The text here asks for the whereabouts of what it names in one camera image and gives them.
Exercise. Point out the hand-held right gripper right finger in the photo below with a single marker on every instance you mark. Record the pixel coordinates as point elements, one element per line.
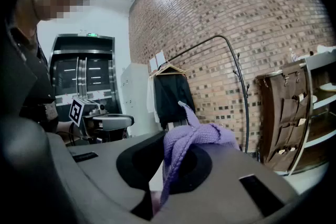
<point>231,204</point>

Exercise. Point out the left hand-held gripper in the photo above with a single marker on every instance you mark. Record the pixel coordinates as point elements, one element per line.
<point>76,112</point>

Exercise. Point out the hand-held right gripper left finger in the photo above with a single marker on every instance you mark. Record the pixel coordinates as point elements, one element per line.
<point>105,178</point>

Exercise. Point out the purple cloth item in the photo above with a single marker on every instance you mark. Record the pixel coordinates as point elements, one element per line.
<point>204,135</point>

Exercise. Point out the person's left forearm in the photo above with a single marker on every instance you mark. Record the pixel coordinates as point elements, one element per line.
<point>64,127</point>

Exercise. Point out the white locker cabinet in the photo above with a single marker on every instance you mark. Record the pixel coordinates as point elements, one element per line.
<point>135,97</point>

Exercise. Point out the white hanging garment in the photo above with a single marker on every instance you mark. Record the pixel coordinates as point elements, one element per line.
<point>151,97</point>

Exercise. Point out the glass double door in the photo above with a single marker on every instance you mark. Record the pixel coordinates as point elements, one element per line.
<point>84,76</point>

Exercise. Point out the black hanging jacket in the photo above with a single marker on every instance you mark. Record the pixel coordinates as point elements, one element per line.
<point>173,97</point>

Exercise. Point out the white paper tag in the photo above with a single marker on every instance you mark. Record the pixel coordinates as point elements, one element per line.
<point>159,57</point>
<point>152,62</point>

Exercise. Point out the wooden clothes hanger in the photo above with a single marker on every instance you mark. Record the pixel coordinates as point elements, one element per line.
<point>170,69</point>

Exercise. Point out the green exit sign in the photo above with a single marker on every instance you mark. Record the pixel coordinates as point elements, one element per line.
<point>92,34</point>

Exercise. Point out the person's dark shirt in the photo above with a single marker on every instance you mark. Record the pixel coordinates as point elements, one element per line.
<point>23,78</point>

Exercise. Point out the white shelf cart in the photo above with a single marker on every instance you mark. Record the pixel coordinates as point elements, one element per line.
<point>319,112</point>

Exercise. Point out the white plate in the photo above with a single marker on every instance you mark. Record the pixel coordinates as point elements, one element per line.
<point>328,86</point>

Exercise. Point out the clear plastic bottle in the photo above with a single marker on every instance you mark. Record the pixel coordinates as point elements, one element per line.
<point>292,54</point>

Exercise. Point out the white cloth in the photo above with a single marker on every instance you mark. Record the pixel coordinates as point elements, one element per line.
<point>325,48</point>

